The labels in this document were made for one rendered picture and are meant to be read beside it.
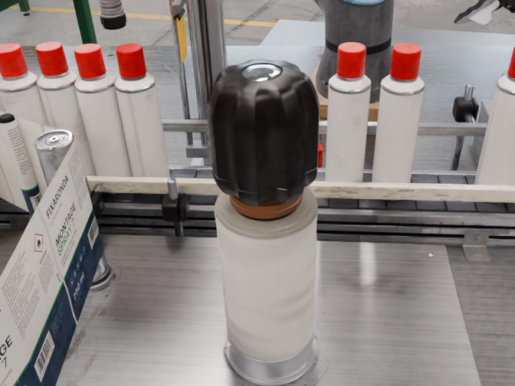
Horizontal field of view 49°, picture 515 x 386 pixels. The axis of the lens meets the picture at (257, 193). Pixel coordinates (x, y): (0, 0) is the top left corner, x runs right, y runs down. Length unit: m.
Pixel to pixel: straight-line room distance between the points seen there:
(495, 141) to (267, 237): 0.41
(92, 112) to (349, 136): 0.33
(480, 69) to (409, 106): 0.62
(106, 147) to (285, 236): 0.40
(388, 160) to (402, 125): 0.05
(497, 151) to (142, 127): 0.45
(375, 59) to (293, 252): 0.62
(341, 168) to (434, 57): 0.66
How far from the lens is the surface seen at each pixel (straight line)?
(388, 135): 0.73
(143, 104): 0.74
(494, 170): 0.78
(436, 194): 0.76
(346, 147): 0.73
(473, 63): 1.34
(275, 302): 0.48
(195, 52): 0.80
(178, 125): 0.80
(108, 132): 0.77
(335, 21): 1.00
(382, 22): 1.00
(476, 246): 0.81
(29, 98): 0.79
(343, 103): 0.70
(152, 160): 0.78
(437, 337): 0.62
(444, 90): 1.21
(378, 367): 0.59
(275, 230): 0.43
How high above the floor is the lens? 1.34
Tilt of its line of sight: 36 degrees down
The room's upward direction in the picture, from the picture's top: 3 degrees counter-clockwise
